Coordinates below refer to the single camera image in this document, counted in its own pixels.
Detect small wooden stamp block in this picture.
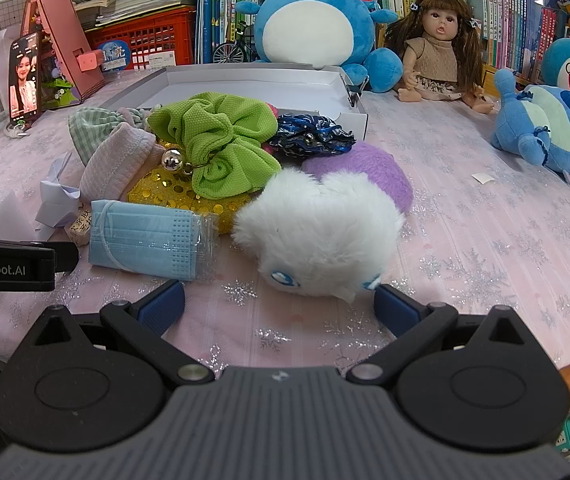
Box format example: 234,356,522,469
64,207,92,247

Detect yellow sequin pouch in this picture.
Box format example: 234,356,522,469
126,166,254,235

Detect pale pink knitted sock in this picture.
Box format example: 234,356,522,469
80,122,164,204

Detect green checkered scrunchie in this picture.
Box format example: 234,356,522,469
68,106,151,166

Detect purple fluffy plush toy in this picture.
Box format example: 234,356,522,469
302,141,414,214

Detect green fabric scrunchie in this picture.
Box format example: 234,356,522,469
147,92,282,200

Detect dark blue patterned scrunchie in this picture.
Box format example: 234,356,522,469
266,114,356,162

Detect white paper scrap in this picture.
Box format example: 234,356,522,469
471,172,494,185

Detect smartphone with lit screen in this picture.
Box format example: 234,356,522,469
8,32,41,126

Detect pink wooden triangle house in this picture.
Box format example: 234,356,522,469
21,0,105,112

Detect blue dolphin plush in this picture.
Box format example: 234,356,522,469
490,68,570,184

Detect white cardboard box tray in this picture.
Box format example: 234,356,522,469
102,63,368,141

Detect red plastic crate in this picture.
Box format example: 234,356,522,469
85,6,196,72

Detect brown haired baby doll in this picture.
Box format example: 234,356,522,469
385,0,493,114

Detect miniature bicycle model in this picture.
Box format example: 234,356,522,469
212,21,257,64

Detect big blue round plush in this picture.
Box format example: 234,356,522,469
236,0,403,93

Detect keyring lanyard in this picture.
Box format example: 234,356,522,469
2,119,33,140

